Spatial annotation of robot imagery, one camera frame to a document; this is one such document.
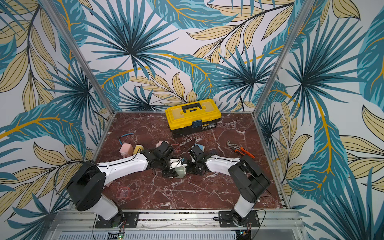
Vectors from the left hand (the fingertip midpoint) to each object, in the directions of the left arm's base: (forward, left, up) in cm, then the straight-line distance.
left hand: (174, 170), depth 85 cm
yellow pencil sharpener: (+14, +24, +2) cm, 28 cm away
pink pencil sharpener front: (+11, +30, +2) cm, 32 cm away
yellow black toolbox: (+31, -11, +12) cm, 35 cm away
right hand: (+2, -6, -4) cm, 7 cm away
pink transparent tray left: (-11, +28, -5) cm, 30 cm away
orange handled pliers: (+17, -41, -4) cm, 45 cm away
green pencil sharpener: (-2, -4, +3) cm, 5 cm away
